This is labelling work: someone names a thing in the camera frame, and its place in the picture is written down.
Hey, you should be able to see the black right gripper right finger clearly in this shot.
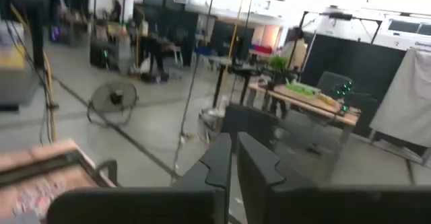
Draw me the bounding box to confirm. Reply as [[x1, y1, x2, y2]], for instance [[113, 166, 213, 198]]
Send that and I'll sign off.
[[236, 131, 431, 224]]

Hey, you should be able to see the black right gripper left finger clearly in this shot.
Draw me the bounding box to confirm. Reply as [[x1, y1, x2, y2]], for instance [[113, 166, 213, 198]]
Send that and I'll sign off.
[[46, 132, 233, 224]]

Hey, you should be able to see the wooden background table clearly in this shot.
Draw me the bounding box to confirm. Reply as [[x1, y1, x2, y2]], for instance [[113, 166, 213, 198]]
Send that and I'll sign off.
[[247, 81, 362, 141]]

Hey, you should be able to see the green plastic item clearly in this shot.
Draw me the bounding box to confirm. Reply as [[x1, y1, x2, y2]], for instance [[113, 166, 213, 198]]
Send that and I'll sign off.
[[286, 81, 321, 97]]

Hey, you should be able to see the black floor fan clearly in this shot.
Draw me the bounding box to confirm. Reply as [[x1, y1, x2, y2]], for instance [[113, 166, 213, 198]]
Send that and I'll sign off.
[[86, 79, 139, 128]]

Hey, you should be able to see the leafy green background plant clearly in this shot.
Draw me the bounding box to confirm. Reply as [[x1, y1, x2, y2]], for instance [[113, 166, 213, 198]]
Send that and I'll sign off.
[[267, 55, 290, 83]]

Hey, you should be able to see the black partition panel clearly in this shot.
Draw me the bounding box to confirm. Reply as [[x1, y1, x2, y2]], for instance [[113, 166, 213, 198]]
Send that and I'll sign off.
[[299, 34, 408, 137]]

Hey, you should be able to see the white hanging cloth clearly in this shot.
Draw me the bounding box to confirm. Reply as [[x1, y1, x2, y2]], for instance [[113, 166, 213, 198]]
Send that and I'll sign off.
[[369, 48, 431, 147]]

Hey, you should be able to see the grey equipment cabinet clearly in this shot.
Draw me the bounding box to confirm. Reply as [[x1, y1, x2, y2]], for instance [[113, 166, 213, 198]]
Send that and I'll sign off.
[[0, 20, 38, 110]]

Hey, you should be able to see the long black hanging cable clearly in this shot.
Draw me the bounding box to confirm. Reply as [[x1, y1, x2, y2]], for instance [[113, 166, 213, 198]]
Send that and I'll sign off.
[[170, 0, 219, 184]]

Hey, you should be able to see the yellow hanging strap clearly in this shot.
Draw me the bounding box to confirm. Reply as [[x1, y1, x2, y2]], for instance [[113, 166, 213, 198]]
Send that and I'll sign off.
[[227, 0, 248, 62]]

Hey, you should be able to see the yellow cable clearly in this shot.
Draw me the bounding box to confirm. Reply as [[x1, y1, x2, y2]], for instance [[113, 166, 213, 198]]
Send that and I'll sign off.
[[9, 1, 58, 144]]

